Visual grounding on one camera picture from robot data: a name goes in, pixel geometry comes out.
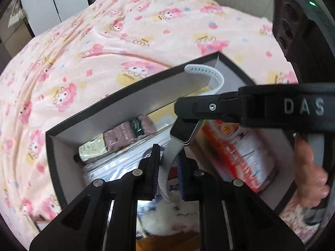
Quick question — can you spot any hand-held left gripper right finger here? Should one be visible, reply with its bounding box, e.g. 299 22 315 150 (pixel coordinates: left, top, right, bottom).
177 151 305 251

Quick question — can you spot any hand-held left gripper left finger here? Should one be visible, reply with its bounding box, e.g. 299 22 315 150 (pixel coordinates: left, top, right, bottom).
29 144 161 251

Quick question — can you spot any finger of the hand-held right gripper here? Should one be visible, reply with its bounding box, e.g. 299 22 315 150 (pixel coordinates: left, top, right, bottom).
174 91 241 123

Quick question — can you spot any white strap smart watch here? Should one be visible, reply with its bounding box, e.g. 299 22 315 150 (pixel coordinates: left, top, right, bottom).
159 63 225 205

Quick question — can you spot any grey cardboard box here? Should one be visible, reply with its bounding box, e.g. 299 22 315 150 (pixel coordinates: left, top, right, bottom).
45 51 301 216

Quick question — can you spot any person's right hand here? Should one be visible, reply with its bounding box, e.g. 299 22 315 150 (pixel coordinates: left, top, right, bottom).
293 137 330 209

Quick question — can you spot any white fluffy item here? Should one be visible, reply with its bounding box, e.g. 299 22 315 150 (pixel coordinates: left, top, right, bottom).
141 195 201 237

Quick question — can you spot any silver foil pack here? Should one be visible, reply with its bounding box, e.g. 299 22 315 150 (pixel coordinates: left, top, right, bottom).
83 131 174 184

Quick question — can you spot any red white tin can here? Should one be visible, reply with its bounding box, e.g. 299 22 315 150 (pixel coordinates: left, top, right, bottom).
201 120 278 194

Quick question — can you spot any pink packet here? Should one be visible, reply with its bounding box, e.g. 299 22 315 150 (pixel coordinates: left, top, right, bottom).
103 124 137 152

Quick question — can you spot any cream tube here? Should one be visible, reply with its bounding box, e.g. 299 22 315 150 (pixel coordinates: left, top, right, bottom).
74 134 108 166

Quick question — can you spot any pink printed blanket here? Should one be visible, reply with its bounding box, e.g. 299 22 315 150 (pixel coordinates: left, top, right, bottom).
0 0 299 242

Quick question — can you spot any white wardrobe door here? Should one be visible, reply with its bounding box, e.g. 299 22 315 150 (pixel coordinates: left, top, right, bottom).
20 0 90 37

